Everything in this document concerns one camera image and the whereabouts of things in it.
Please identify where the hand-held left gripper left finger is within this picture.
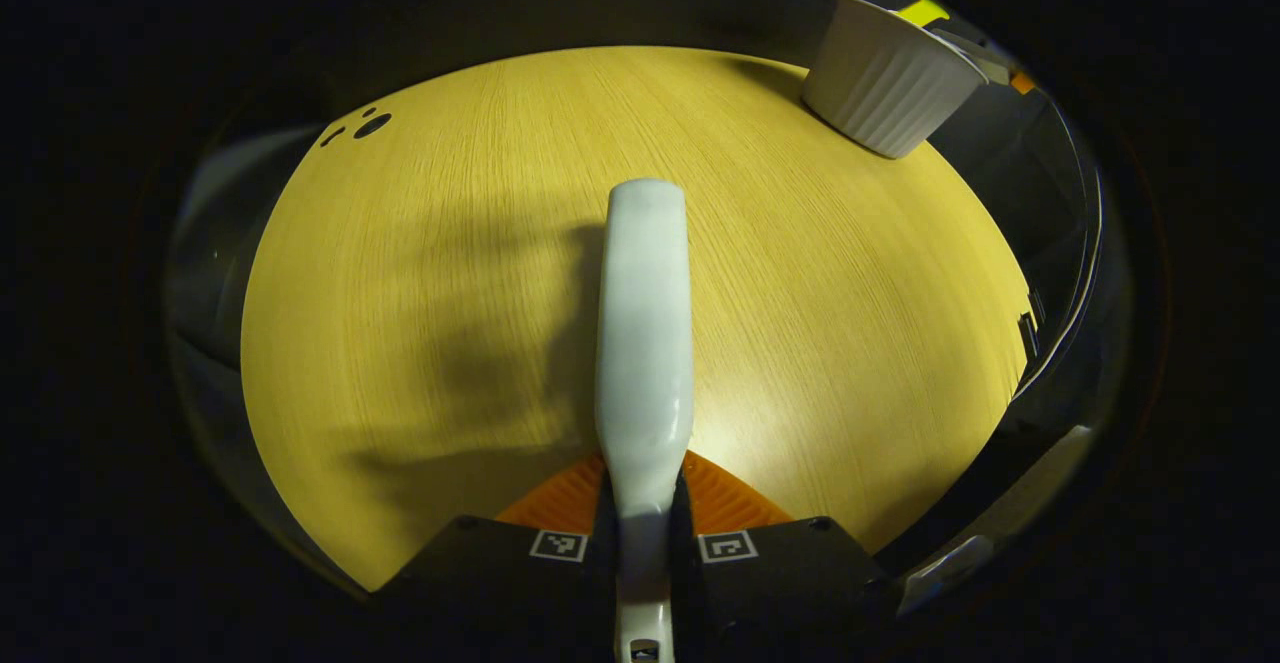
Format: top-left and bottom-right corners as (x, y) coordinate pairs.
(385, 453), (616, 663)

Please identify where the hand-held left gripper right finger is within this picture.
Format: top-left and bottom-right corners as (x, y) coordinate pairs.
(670, 450), (891, 663)

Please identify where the white ribbed garbage bin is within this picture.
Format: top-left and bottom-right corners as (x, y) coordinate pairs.
(801, 0), (990, 160)

